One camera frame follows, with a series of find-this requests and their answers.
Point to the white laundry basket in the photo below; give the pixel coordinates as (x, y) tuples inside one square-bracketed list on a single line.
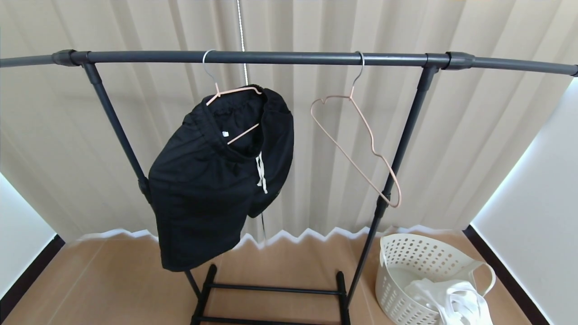
[(388, 289)]

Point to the beige curtain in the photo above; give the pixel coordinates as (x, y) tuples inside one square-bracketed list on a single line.
[(474, 135)]

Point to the black clothes rack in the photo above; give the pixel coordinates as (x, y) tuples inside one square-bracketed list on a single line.
[(293, 58)]

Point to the white garment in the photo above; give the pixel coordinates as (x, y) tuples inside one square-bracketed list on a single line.
[(451, 302)]

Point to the pink clothes hanger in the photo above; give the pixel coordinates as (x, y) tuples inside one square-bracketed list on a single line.
[(217, 92), (351, 95)]

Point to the black shorts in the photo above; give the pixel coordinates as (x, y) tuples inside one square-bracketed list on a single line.
[(203, 203)]

